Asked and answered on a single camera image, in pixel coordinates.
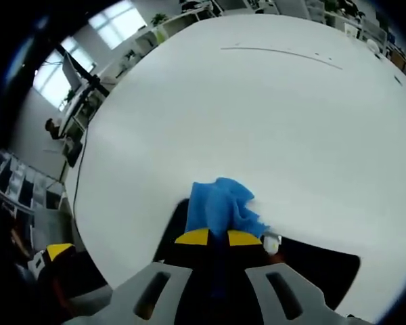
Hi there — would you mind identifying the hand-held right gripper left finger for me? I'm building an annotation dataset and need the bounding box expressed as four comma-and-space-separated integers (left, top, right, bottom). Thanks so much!
112, 227, 215, 325

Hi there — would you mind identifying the white low shelf unit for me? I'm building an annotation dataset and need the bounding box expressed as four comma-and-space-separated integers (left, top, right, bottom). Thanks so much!
134, 0, 224, 47

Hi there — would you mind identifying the computer monitor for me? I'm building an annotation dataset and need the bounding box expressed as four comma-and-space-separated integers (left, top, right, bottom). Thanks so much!
61, 52, 84, 91

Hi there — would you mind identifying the blue cleaning cloth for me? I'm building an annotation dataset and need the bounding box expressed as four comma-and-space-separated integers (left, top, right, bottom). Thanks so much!
185, 176, 271, 299

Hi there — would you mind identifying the black cable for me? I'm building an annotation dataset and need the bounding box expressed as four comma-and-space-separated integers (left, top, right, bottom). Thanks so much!
72, 125, 89, 217

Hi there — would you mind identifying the small white object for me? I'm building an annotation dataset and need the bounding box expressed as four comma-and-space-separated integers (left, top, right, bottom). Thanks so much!
365, 38, 383, 54

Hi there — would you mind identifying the white compartment shelf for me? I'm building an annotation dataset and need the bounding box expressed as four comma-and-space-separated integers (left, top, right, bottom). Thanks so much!
0, 150, 67, 211

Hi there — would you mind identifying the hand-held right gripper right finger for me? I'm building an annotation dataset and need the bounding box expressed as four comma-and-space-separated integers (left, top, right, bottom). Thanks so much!
219, 229, 373, 325

